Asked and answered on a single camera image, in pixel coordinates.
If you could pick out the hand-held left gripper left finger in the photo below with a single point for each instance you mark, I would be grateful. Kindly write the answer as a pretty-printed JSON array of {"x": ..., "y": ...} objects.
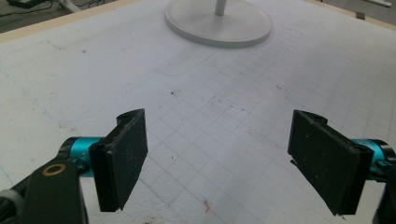
[{"x": 124, "y": 161}]

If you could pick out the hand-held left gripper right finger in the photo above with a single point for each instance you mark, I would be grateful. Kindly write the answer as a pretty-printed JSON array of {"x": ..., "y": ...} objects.
[{"x": 327, "y": 161}]

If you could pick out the white utensil stand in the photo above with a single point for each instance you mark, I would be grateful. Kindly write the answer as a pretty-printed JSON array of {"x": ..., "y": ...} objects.
[{"x": 218, "y": 25}]

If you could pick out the white grid mat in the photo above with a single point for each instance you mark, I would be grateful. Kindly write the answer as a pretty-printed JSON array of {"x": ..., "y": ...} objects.
[{"x": 218, "y": 124}]

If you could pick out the white stand leg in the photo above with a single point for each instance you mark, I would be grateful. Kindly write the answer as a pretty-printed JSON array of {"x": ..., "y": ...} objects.
[{"x": 69, "y": 4}]

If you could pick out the grey metal bracket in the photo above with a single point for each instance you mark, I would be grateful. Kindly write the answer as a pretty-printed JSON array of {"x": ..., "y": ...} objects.
[{"x": 360, "y": 15}]

